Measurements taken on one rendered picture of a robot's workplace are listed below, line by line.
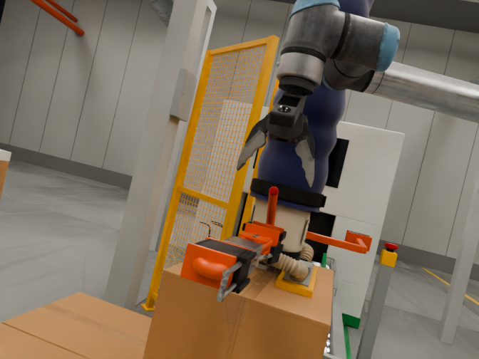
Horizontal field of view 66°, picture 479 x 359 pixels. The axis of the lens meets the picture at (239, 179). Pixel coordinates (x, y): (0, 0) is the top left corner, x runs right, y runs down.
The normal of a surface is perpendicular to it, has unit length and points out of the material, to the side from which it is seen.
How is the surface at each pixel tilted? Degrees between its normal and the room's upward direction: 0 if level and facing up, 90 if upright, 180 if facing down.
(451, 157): 90
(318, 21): 89
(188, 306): 90
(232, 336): 90
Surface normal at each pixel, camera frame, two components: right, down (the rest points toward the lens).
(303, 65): -0.02, 0.01
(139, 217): -0.24, -0.04
